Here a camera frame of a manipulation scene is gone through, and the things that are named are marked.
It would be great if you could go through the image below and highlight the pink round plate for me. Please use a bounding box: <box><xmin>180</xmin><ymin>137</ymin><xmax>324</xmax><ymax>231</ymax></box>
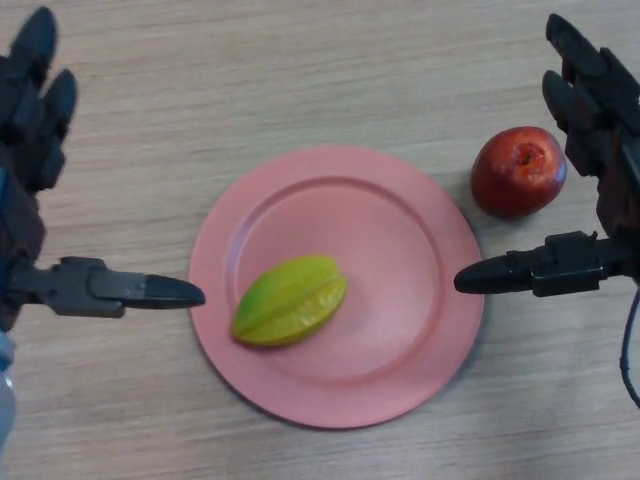
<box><xmin>188</xmin><ymin>145</ymin><xmax>485</xmax><ymax>430</ymax></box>

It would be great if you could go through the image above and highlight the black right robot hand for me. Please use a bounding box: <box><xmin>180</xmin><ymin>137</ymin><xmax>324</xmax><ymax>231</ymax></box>
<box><xmin>453</xmin><ymin>13</ymin><xmax>640</xmax><ymax>299</ymax></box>

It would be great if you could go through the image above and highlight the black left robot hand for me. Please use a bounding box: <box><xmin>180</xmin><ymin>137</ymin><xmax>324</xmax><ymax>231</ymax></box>
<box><xmin>0</xmin><ymin>6</ymin><xmax>207</xmax><ymax>334</ymax></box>

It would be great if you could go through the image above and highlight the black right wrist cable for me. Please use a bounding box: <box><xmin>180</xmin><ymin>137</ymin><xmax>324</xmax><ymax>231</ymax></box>
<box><xmin>618</xmin><ymin>285</ymin><xmax>640</xmax><ymax>404</ymax></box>

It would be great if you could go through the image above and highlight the red apple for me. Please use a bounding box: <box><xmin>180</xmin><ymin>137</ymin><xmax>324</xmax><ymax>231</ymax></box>
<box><xmin>470</xmin><ymin>126</ymin><xmax>569</xmax><ymax>220</ymax></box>

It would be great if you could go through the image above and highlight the yellow starfruit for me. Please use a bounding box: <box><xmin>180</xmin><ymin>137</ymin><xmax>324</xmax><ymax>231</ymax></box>
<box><xmin>230</xmin><ymin>254</ymin><xmax>349</xmax><ymax>350</ymax></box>

